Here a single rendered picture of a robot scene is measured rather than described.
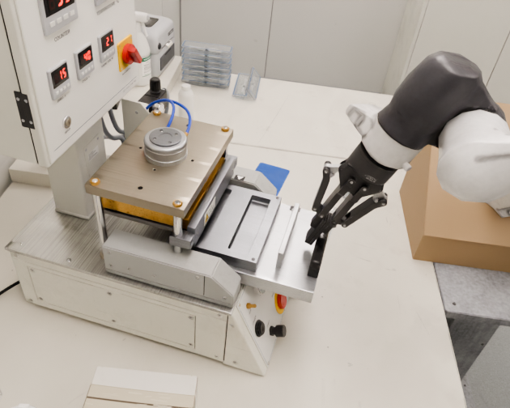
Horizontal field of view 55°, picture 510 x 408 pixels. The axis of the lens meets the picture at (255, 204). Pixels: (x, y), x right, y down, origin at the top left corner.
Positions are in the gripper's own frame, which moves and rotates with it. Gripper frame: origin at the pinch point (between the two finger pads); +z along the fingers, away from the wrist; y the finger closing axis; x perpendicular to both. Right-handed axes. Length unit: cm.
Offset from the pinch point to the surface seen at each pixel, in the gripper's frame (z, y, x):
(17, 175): 52, -69, 20
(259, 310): 19.0, -1.0, -8.7
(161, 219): 7.9, -26.3, -9.5
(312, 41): 71, -7, 249
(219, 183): 4.3, -20.1, 2.7
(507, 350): 67, 117, 69
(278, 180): 31, -4, 47
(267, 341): 23.9, 3.9, -10.9
